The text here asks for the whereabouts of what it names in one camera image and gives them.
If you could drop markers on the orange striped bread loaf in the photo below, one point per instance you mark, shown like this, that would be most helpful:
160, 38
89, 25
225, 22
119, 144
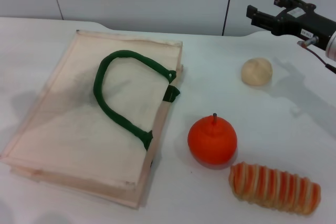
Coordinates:
275, 188

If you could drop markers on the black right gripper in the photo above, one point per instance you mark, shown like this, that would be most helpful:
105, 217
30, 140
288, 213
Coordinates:
312, 24

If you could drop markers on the beige round bun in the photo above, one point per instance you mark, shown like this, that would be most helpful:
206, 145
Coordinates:
256, 72

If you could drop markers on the thin black pole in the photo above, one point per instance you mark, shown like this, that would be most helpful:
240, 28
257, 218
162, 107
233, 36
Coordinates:
228, 6

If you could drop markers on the orange fruit with stem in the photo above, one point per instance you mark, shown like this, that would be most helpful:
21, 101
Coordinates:
212, 142

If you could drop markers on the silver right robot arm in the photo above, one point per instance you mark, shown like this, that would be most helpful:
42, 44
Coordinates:
332, 47

